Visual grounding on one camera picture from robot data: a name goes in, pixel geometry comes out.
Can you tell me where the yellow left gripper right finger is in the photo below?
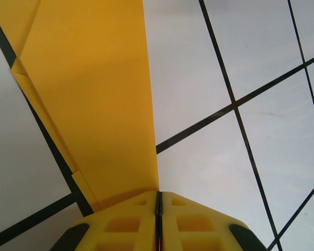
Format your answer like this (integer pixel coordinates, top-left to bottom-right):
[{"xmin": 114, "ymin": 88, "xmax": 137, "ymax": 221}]
[{"xmin": 159, "ymin": 191, "xmax": 268, "ymax": 251}]

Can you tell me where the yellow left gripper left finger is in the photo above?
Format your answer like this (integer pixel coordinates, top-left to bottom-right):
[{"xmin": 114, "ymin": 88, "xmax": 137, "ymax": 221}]
[{"xmin": 52, "ymin": 190, "xmax": 161, "ymax": 251}]

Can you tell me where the yellow paper sheet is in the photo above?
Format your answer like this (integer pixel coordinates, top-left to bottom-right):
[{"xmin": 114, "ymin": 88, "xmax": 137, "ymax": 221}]
[{"xmin": 0, "ymin": 0, "xmax": 160, "ymax": 213}]

